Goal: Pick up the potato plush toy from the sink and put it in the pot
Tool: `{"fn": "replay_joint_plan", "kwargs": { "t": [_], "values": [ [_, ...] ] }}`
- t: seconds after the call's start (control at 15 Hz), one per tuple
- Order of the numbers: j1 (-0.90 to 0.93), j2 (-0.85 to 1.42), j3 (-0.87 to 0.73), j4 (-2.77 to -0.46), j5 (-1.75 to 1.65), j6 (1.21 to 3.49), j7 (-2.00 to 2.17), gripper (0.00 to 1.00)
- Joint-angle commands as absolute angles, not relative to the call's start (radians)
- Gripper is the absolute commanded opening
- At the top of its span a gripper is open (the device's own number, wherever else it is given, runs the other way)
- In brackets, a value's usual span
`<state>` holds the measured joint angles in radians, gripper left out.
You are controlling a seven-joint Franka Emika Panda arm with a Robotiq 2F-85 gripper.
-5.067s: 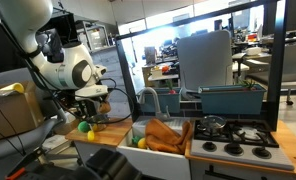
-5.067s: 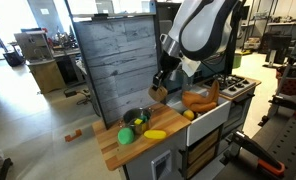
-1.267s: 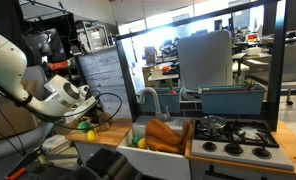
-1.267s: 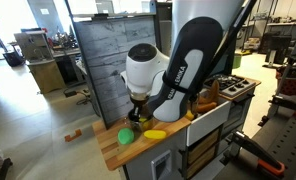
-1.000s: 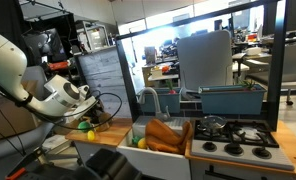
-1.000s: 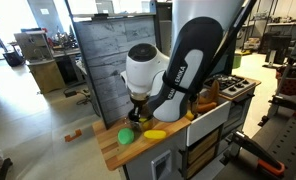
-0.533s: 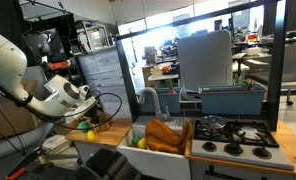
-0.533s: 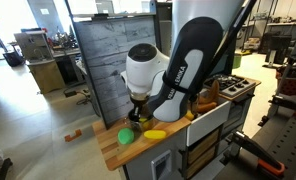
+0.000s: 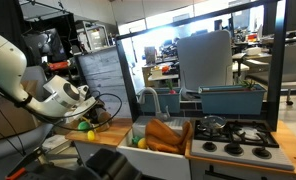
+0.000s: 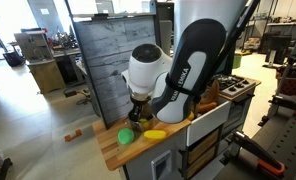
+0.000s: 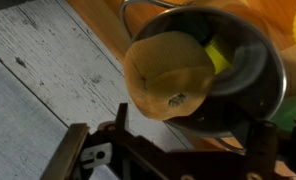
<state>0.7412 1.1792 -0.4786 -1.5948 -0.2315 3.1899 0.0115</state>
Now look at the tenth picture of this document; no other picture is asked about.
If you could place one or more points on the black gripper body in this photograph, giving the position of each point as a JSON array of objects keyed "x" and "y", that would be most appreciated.
[{"x": 139, "y": 110}]

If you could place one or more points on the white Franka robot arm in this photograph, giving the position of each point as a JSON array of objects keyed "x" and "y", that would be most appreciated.
[{"x": 201, "y": 50}]

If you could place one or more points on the small yellow toy cube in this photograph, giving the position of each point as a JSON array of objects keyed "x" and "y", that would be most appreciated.
[{"x": 144, "y": 124}]

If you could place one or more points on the small steel pot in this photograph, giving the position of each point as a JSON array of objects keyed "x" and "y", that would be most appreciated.
[{"x": 134, "y": 126}]

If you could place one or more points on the long yellow plush toy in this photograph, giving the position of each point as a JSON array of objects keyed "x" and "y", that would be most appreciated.
[{"x": 154, "y": 134}]

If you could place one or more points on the round green plush toy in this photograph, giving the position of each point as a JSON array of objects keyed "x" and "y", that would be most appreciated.
[{"x": 125, "y": 136}]

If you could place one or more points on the yellow lemon plush toy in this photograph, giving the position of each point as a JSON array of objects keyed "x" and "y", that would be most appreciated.
[{"x": 191, "y": 116}]

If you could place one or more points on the grey toy kitchen cabinet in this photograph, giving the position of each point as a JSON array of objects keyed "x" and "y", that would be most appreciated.
[{"x": 139, "y": 163}]

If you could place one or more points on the orange plush toy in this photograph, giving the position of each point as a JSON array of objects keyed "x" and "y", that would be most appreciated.
[{"x": 206, "y": 106}]

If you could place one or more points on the white toy sink basin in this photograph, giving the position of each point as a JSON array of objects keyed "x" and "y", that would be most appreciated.
[{"x": 208, "y": 123}]

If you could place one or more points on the grey toy oven door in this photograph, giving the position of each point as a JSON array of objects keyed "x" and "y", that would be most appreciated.
[{"x": 236, "y": 113}]

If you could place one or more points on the black toy stove top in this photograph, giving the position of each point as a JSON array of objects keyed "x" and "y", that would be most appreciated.
[{"x": 233, "y": 83}]

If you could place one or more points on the wooden counter top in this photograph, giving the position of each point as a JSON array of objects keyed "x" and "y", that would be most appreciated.
[{"x": 168, "y": 130}]

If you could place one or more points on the grey wood-print backboard panel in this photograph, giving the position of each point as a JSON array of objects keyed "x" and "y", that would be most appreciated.
[{"x": 104, "y": 66}]

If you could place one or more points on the white ice dispenser panel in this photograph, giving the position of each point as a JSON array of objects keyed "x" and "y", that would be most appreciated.
[{"x": 161, "y": 165}]

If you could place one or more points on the black power strip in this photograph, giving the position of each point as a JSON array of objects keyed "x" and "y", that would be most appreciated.
[{"x": 70, "y": 93}]

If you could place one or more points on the wooden slat cabinet front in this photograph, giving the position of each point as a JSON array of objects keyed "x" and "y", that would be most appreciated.
[{"x": 201, "y": 150}]

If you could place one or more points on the black stove knob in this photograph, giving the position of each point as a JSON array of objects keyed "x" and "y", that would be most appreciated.
[
  {"x": 240, "y": 85},
  {"x": 233, "y": 89},
  {"x": 246, "y": 81}
]

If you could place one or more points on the beige cabinet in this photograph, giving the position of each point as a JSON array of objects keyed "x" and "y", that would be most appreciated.
[{"x": 44, "y": 75}]

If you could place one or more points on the green bin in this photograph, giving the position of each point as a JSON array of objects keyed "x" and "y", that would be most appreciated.
[{"x": 237, "y": 61}]

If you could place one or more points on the wooden stove counter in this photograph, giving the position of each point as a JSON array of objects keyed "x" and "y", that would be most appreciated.
[{"x": 255, "y": 81}]

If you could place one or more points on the black bag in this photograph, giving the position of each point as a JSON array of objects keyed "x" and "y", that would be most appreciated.
[{"x": 14, "y": 59}]

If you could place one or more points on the black perforated table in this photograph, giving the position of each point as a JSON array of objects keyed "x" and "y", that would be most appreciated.
[{"x": 288, "y": 140}]

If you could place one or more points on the orange bracket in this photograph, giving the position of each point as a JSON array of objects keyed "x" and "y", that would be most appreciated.
[{"x": 73, "y": 136}]

